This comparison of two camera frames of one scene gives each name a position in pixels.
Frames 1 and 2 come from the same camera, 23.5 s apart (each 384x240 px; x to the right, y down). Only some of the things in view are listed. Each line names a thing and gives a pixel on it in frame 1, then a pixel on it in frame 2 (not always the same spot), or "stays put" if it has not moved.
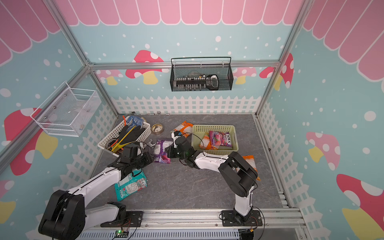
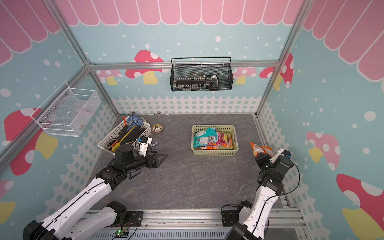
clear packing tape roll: (157, 128) stays put
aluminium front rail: (277, 218) stays put
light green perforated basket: (198, 131) stays put
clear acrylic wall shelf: (66, 111) stays put
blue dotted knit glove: (132, 121) stays put
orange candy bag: (183, 128) → (230, 142)
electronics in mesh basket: (196, 81) stays put
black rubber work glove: (132, 136) stays put
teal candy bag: (130, 184) → (206, 137)
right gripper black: (170, 153) → (261, 159)
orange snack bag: (251, 160) → (257, 149)
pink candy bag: (218, 138) stays put
